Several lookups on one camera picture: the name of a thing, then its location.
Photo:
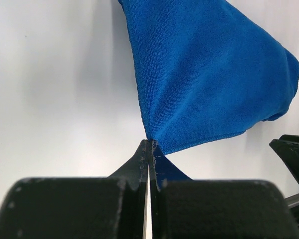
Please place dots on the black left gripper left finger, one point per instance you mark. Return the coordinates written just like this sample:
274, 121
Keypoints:
113, 207

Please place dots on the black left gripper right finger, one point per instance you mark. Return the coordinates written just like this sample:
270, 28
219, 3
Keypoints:
183, 208

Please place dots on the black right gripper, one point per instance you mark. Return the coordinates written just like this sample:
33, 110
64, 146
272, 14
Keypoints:
287, 149

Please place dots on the blue towel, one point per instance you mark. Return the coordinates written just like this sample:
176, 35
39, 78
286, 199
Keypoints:
204, 71

